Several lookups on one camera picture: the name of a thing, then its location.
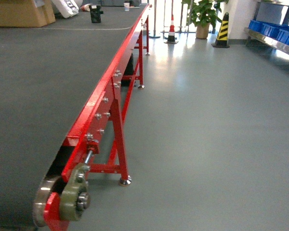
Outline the white paper cup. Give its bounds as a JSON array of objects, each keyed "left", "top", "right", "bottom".
[{"left": 124, "top": 2, "right": 130, "bottom": 12}]

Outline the yellow black striped cone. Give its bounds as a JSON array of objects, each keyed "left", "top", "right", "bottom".
[{"left": 211, "top": 13, "right": 230, "bottom": 48}]

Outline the small black container on belt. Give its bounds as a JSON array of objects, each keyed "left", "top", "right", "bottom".
[{"left": 89, "top": 5, "right": 104, "bottom": 23}]

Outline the red white traffic cone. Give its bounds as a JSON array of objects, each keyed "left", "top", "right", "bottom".
[{"left": 164, "top": 14, "right": 178, "bottom": 44}]

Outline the large open cardboard box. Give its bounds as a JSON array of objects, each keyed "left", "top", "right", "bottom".
[{"left": 0, "top": 0, "right": 55, "bottom": 27}]

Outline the stainless steel roller shelf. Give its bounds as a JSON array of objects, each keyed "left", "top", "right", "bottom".
[{"left": 244, "top": 0, "right": 289, "bottom": 55}]

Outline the green potted plant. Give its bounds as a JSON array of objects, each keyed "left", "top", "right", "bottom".
[{"left": 181, "top": 0, "right": 229, "bottom": 39}]

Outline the red conveyor frame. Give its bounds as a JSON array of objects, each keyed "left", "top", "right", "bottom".
[{"left": 33, "top": 4, "right": 150, "bottom": 231}]

